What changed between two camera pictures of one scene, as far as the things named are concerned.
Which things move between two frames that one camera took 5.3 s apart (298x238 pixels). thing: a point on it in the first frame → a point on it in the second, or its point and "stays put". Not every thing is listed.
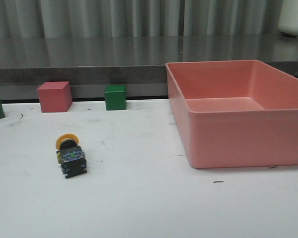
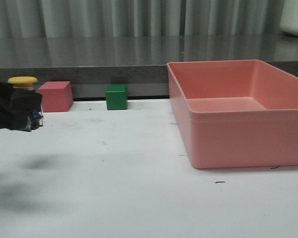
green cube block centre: [115, 97] stays put
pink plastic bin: [240, 113] stays put
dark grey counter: [18, 65] stays put
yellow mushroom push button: [70, 155] → [35, 119]
